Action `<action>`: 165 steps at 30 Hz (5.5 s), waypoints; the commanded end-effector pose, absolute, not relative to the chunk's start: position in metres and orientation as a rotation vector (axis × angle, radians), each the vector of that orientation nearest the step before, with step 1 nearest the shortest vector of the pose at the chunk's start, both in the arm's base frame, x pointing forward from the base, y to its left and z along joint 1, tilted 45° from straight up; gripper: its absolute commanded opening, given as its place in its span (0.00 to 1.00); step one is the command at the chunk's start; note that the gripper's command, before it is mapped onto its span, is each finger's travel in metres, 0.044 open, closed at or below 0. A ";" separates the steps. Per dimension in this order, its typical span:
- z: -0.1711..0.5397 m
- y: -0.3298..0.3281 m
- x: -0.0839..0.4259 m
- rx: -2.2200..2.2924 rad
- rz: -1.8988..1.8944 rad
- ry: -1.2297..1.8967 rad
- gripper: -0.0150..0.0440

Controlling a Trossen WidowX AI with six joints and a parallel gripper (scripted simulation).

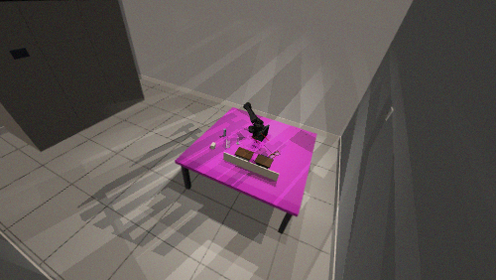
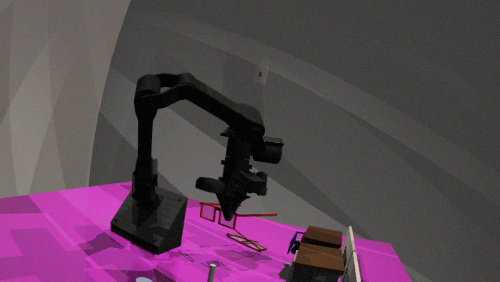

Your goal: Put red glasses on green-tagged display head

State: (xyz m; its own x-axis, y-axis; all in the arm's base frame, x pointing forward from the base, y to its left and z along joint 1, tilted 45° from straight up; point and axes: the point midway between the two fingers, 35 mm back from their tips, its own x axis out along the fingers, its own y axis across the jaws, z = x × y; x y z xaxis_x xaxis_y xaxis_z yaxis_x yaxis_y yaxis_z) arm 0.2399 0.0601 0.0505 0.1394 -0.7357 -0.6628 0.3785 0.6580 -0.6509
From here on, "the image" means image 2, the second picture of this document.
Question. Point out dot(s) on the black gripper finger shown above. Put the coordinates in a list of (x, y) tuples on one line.
[(237, 201), (226, 203)]

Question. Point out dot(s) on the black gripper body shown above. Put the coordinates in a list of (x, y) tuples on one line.
[(221, 186)]

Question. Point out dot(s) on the blue glasses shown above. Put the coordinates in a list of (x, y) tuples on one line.
[(292, 241)]

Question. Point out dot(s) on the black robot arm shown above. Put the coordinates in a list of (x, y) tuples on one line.
[(246, 132)]

